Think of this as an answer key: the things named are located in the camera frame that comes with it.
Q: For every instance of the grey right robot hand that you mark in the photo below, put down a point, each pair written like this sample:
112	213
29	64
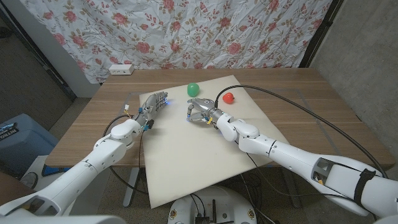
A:
205	107

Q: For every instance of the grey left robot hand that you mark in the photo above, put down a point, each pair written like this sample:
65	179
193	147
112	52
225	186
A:
152	104

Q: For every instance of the cream foam board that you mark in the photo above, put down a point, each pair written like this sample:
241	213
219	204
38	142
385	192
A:
186	155

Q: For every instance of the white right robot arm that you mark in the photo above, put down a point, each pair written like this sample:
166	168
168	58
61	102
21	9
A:
295	155

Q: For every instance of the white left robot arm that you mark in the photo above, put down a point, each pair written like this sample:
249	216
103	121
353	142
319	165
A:
87	171

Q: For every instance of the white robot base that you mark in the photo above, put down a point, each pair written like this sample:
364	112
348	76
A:
224	205

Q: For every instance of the green ball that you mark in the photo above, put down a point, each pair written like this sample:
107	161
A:
193	89

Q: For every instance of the red ball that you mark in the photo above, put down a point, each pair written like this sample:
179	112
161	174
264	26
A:
228	98

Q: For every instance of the white power strip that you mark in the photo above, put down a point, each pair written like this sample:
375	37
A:
121	69

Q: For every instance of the floral backdrop cloth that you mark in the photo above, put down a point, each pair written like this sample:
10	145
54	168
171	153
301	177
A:
174	34

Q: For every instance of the white table leg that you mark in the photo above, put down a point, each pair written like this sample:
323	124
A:
130	186

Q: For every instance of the wooden table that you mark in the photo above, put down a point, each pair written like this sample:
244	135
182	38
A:
311	93

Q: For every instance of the black backdrop stand pole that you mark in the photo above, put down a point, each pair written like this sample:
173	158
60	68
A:
40	59
320	34

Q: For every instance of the blue storage bin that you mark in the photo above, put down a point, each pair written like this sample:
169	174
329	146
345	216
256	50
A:
25	140

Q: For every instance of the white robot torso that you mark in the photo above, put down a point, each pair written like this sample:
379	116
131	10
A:
62	220

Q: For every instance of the person's bare leg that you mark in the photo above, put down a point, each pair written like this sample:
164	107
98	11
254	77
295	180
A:
14	189

